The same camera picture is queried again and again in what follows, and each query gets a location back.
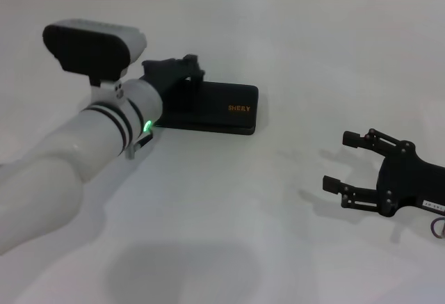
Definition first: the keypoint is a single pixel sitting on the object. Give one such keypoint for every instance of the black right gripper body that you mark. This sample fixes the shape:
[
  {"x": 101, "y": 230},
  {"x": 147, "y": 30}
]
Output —
[{"x": 406, "y": 182}]

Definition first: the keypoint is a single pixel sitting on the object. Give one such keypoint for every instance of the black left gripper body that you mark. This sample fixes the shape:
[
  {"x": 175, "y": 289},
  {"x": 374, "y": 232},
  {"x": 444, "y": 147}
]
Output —
[{"x": 163, "y": 74}]

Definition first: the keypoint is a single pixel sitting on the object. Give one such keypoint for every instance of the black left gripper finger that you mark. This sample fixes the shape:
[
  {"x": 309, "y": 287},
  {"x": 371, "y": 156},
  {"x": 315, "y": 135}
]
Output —
[{"x": 195, "y": 71}]

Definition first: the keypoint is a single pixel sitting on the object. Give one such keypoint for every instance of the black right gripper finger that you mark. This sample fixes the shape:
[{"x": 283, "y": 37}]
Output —
[
  {"x": 353, "y": 138},
  {"x": 332, "y": 183}
]

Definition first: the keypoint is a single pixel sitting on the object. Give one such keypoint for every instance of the black glasses case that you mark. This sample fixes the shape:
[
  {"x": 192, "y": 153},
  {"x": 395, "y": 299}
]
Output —
[{"x": 226, "y": 119}]

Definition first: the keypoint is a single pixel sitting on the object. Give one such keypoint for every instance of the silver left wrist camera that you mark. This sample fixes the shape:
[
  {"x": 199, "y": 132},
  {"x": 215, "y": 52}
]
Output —
[{"x": 94, "y": 50}]

